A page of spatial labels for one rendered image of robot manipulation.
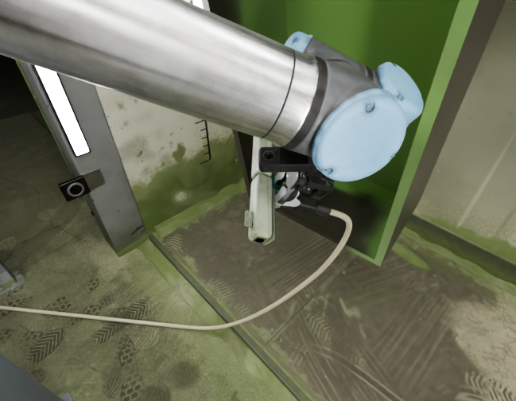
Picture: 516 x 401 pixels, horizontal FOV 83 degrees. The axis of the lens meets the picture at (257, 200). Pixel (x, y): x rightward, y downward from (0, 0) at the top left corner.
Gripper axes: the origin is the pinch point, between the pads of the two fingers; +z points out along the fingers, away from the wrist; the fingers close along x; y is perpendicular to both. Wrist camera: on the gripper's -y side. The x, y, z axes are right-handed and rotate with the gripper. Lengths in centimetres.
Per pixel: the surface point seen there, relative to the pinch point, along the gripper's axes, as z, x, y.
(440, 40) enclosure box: -30, 40, 34
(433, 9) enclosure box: -34, 44, 28
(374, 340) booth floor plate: 48, -26, 74
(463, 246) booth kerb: 32, 20, 128
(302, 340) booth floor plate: 61, -27, 47
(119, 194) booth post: 88, 34, -37
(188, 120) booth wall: 65, 72, -14
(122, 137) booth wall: 65, 50, -41
